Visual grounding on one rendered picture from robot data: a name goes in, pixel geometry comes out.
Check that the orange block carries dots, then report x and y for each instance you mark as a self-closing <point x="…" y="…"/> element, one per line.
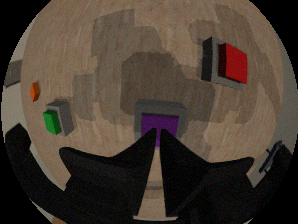
<point x="35" y="91"/>

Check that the purple button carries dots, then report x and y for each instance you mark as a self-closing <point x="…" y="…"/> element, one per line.
<point x="159" y="114"/>

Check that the red button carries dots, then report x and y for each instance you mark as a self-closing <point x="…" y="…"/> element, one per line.
<point x="223" y="64"/>

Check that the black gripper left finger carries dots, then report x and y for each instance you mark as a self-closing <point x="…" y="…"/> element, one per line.
<point x="128" y="171"/>

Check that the green button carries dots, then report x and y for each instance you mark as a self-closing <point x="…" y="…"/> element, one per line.
<point x="58" y="118"/>

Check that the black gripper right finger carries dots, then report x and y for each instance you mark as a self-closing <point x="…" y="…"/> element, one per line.
<point x="185" y="174"/>

